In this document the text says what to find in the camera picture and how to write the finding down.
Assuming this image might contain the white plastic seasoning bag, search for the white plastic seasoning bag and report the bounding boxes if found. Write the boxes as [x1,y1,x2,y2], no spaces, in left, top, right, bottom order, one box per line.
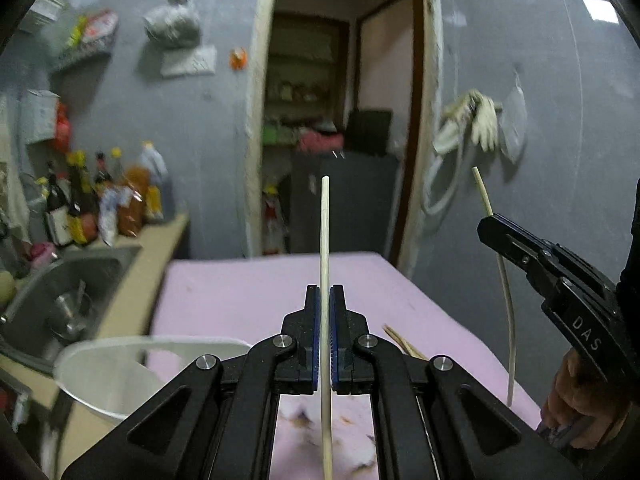
[98,188,119,247]

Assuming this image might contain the steel bowl in sink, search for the steel bowl in sink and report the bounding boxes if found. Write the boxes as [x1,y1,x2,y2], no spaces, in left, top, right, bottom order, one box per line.
[47,280,93,342]

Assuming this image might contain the wall spice rack shelf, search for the wall spice rack shelf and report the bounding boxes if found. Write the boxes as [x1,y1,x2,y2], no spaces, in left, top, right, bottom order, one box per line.
[50,34,115,74]

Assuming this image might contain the stainless steel sink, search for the stainless steel sink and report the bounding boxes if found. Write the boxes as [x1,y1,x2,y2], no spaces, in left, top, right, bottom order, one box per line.
[1,246,141,376]

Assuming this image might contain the yellow cap sauce bottle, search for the yellow cap sauce bottle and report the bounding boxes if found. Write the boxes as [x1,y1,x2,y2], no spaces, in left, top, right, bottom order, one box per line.
[111,146,125,188]

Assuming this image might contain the white utensil holder basket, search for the white utensil holder basket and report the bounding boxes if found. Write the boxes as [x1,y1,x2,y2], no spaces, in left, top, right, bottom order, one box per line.
[53,336,250,424]

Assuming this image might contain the large oil jug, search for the large oil jug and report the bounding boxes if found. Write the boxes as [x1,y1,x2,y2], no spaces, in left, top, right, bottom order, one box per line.
[139,141,176,223]

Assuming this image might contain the orange wall hook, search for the orange wall hook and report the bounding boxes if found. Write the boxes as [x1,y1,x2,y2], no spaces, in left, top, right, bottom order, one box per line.
[229,48,248,70]

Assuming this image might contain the dark wine bottle white label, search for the dark wine bottle white label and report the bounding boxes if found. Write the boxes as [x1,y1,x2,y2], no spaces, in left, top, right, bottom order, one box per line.
[44,162,73,248]

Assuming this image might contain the red plastic bag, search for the red plastic bag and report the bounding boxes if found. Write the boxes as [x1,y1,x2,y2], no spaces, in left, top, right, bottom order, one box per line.
[51,102,72,154]

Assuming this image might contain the pink soap dish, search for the pink soap dish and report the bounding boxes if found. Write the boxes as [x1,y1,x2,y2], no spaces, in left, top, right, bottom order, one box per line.
[28,242,58,271]

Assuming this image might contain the black box on cabinet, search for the black box on cabinet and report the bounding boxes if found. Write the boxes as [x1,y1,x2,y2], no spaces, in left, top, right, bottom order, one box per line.
[344,108,393,157]

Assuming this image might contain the green box on shelf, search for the green box on shelf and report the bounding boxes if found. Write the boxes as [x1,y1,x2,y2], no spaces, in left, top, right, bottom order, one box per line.
[262,125,281,146]

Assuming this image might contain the dark grey cabinet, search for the dark grey cabinet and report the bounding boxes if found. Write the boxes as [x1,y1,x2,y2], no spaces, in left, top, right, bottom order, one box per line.
[290,152,399,255]

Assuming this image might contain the white rubber gloves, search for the white rubber gloves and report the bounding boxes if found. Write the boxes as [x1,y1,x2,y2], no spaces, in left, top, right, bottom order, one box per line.
[433,89,502,156]

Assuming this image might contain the pink cloth on cabinet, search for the pink cloth on cabinet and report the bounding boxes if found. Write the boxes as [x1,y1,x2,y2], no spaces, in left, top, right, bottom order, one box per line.
[296,130,344,154]

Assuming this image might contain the white wall utensil box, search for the white wall utensil box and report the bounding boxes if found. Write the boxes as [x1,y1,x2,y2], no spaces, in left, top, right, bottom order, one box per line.
[21,90,60,144]

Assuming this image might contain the person right hand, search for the person right hand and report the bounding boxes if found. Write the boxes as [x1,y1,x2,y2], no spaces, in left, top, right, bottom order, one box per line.
[540,349,630,450]

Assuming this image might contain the hanging plastic bag of goods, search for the hanging plastic bag of goods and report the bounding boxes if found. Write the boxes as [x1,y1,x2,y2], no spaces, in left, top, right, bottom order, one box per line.
[143,0,202,49]

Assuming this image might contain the wooden door frame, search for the wooden door frame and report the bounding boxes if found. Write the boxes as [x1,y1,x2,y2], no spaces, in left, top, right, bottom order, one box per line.
[243,0,444,278]

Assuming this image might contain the dark soy sauce bottle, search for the dark soy sauce bottle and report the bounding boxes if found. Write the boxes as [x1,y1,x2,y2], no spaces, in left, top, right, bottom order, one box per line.
[66,152,98,247]

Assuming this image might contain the clear hanging plastic bag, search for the clear hanging plastic bag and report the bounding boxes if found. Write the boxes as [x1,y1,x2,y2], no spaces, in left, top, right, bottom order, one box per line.
[498,72,528,166]

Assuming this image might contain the white wall socket plate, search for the white wall socket plate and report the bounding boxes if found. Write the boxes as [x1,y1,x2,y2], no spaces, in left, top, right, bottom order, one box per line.
[160,46,217,78]

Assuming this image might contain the orange spice bag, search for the orange spice bag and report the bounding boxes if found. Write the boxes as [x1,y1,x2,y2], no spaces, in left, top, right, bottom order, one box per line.
[117,165,150,237]

